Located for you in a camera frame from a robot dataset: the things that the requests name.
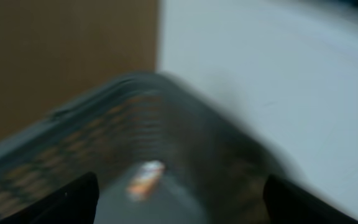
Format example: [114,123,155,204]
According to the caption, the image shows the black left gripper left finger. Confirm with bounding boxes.
[0,172,99,224]

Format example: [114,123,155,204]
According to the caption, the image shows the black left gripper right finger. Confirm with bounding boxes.
[263,175,358,224]

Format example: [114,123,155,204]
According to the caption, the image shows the orange small carton box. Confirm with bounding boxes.
[126,161,165,201]

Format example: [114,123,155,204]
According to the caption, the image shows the dark grey plastic basket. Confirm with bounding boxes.
[0,72,285,223]

